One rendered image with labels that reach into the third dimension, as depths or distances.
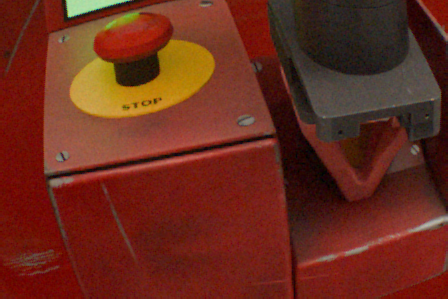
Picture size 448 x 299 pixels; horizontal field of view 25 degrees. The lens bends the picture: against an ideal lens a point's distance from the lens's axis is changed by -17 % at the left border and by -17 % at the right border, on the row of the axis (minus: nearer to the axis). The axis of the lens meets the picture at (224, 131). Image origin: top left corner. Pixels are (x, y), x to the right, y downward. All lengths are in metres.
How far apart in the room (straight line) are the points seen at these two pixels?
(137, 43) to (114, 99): 0.03
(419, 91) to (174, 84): 0.12
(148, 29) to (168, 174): 0.07
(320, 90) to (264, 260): 0.09
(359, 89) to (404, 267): 0.12
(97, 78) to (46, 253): 0.36
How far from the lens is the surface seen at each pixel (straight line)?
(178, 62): 0.54
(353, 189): 0.55
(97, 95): 0.52
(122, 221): 0.49
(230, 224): 0.50
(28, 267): 0.89
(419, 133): 0.48
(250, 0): 0.77
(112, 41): 0.51
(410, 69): 0.48
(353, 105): 0.46
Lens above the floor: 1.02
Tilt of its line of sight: 31 degrees down
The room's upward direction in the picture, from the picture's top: 9 degrees counter-clockwise
